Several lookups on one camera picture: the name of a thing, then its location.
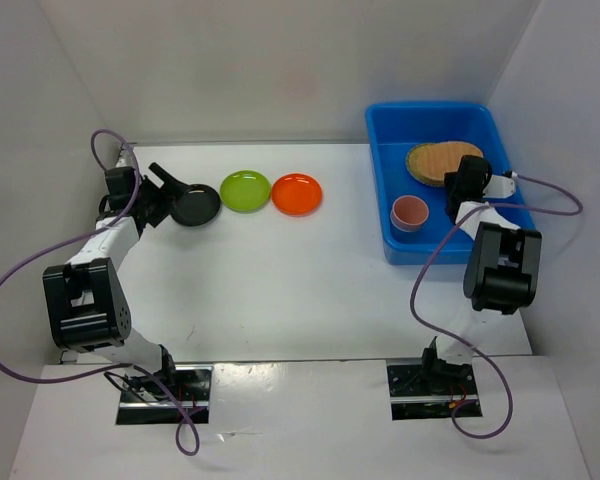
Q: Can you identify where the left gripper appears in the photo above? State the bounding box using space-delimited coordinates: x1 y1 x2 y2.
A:
134 163 190 227

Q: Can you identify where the black plastic plate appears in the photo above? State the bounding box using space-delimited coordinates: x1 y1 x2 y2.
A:
170 184 221 227

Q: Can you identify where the brown woven bamboo tray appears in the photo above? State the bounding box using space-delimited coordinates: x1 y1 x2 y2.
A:
418 141 484 187

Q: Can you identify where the green-rimmed bamboo tray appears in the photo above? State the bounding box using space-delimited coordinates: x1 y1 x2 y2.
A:
405 143 433 186

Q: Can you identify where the pink plastic cup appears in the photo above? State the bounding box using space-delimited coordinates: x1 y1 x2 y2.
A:
390 195 429 232

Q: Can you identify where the blue-grey plastic cup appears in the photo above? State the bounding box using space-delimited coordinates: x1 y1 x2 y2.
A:
390 211 429 233

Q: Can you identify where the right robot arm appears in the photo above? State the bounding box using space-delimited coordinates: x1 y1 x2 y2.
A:
418 155 542 393

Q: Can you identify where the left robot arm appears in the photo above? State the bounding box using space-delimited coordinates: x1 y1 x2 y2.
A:
42 164 189 400

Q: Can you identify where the blue plastic bin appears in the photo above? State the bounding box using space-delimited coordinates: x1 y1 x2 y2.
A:
364 101 539 266

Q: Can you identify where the green plastic plate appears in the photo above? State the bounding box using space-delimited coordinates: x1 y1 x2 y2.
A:
219 170 271 213

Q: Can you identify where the orange plastic plate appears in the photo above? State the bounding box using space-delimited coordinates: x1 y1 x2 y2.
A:
271 172 323 216

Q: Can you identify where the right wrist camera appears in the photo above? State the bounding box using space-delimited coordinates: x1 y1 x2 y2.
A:
483 171 518 199

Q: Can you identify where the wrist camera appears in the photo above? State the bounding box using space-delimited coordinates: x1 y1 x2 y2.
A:
483 171 518 199
115 149 132 168

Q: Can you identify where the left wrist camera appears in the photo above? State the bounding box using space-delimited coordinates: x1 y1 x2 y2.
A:
115 149 132 168

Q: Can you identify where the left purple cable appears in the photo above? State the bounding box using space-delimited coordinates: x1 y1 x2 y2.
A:
0 129 204 457

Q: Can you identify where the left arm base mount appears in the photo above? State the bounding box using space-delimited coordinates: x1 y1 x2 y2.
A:
103 364 213 426

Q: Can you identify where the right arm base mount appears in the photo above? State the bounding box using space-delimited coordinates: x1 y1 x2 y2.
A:
386 359 482 421

